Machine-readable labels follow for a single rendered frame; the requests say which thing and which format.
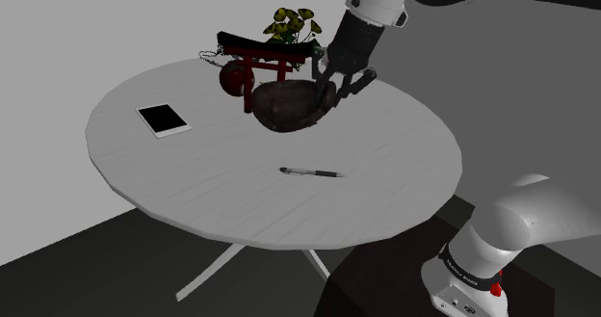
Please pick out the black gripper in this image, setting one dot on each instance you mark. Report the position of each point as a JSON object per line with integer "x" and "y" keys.
{"x": 353, "y": 43}

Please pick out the dark brown bowl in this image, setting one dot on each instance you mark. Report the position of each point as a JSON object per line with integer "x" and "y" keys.
{"x": 286, "y": 107}

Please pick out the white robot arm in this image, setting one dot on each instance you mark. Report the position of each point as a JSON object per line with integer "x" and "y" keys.
{"x": 512, "y": 222}

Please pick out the yellow flowered potted plant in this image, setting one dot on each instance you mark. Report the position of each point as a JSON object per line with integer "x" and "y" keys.
{"x": 290, "y": 24}

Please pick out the black and silver pen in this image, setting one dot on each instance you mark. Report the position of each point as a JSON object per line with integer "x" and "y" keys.
{"x": 312, "y": 172}

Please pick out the red and black gate figure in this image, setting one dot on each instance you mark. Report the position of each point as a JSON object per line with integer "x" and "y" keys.
{"x": 249, "y": 67}

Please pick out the round white table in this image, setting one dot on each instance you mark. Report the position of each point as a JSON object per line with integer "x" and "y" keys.
{"x": 211, "y": 189}

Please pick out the white tablet with black screen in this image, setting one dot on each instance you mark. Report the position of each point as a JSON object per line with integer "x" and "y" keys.
{"x": 163, "y": 119}

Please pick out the dark robot stand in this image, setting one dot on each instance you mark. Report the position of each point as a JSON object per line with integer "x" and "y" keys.
{"x": 375, "y": 278}

